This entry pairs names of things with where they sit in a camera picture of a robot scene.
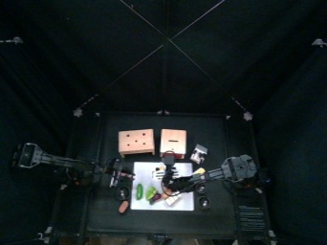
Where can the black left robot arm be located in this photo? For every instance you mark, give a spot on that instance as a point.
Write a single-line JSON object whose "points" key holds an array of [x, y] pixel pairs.
{"points": [[54, 159]]}

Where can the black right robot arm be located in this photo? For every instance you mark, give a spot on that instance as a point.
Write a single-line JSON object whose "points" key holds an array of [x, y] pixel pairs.
{"points": [[233, 169]]}

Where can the pink toy meat piece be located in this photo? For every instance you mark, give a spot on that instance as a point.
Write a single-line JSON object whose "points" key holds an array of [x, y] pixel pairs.
{"points": [[125, 175]]}

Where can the yellow toy corn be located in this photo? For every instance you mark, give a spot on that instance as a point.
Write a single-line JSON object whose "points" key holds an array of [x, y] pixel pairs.
{"points": [[161, 168]]}

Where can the white cutting board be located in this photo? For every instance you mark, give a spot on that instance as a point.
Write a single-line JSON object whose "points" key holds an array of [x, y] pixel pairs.
{"points": [[144, 172]]}

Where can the brown toy potato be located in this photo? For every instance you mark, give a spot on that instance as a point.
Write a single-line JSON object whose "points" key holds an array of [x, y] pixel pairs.
{"points": [[167, 192]]}

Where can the small black bowl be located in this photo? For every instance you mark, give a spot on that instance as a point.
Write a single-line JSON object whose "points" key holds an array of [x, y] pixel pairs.
{"points": [[201, 189], [123, 192], [203, 202]]}

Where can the white and brown toy block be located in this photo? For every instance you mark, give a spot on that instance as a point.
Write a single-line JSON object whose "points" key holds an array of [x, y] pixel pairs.
{"points": [[172, 200]]}

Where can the light green toy vegetable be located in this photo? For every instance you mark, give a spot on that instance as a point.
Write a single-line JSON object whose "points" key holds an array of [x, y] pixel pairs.
{"points": [[151, 192]]}

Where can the purple toy eggplant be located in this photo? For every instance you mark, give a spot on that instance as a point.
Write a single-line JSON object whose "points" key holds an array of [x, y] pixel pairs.
{"points": [[156, 198]]}

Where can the pink toy sausage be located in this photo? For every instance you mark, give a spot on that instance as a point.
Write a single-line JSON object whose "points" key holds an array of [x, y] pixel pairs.
{"points": [[123, 206]]}

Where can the wooden box with round holes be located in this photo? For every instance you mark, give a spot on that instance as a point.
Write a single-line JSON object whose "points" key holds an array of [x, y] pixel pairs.
{"points": [[136, 142]]}

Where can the wooden box with slot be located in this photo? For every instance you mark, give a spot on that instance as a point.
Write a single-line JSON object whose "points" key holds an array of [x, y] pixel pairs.
{"points": [[172, 142]]}

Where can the white text label sticker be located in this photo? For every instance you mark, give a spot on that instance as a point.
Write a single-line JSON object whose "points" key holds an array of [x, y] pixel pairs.
{"points": [[251, 220]]}

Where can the metal frame bracket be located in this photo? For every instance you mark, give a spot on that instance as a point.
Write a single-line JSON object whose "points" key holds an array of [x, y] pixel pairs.
{"points": [[317, 42], [77, 112], [16, 40], [247, 115]]}

